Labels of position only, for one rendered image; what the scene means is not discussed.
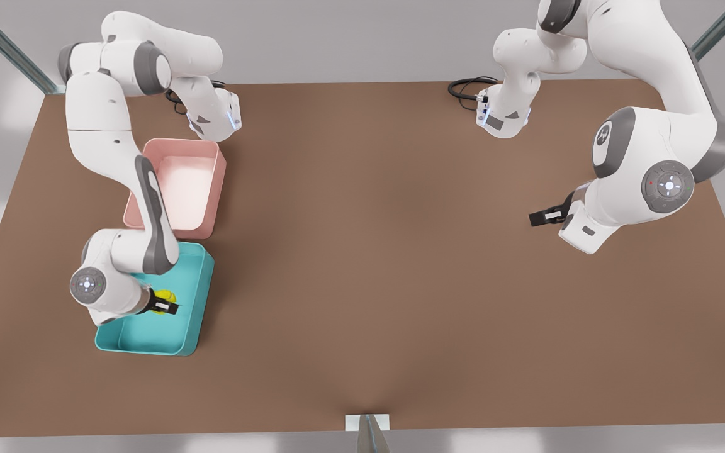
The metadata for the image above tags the pink plastic tray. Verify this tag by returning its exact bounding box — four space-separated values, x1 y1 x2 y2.
123 138 227 240

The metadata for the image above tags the teal plastic tray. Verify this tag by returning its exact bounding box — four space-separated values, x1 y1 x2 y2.
94 241 215 357

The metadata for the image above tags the black cable loop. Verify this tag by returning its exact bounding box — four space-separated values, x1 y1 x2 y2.
165 80 228 115
447 76 500 112

